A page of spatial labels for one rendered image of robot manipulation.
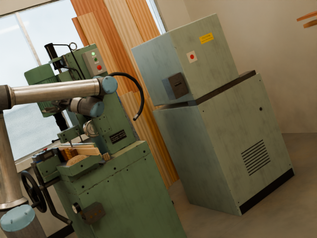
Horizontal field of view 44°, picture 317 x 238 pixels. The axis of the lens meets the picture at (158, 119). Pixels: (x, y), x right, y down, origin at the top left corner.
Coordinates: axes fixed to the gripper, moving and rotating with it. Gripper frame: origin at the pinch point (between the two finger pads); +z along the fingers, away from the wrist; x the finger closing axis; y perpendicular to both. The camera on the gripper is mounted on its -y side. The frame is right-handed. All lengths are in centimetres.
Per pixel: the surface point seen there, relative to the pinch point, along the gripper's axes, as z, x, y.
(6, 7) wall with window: 133, -97, -71
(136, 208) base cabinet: -51, 43, -60
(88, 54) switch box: -6.4, -38.7, -14.4
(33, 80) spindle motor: 17.2, -11.1, -4.1
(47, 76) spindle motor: 11.0, -16.3, -6.7
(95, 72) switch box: -11.9, -29.8, -20.9
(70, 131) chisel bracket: -2.6, 8.7, -31.1
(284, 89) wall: -117, -114, -193
